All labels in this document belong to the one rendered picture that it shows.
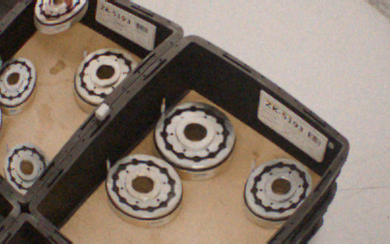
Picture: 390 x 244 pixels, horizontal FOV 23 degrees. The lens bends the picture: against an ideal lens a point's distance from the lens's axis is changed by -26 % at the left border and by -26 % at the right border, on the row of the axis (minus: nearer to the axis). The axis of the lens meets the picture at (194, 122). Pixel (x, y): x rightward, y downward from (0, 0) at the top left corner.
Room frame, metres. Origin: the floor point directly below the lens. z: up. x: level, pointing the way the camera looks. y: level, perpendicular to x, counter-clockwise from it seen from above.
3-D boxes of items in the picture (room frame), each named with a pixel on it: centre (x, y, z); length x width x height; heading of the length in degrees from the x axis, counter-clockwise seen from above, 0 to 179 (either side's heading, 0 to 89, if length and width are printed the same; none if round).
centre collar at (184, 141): (0.93, 0.00, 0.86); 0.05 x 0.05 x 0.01
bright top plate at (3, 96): (1.00, 0.31, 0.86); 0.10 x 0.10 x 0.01
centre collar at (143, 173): (0.84, 0.06, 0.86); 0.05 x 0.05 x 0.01
